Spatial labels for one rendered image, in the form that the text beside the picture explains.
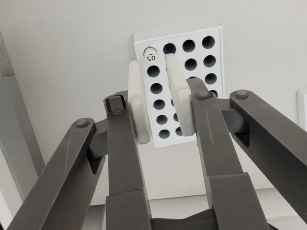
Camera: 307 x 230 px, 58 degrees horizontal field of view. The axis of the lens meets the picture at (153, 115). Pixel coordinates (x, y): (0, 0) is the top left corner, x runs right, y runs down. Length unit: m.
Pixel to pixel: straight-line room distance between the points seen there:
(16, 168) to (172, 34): 0.18
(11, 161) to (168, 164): 0.21
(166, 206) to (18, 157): 0.25
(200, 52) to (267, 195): 0.28
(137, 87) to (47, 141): 0.23
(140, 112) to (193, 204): 0.31
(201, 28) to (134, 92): 0.14
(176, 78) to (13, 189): 0.17
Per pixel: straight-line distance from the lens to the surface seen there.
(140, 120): 0.15
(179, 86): 0.15
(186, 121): 0.16
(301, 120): 0.40
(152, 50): 0.26
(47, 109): 0.35
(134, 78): 0.18
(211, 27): 0.28
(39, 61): 0.33
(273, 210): 0.46
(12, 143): 0.26
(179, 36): 0.27
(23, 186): 0.28
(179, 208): 0.44
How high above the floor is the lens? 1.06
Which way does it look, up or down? 61 degrees down
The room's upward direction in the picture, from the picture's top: 173 degrees clockwise
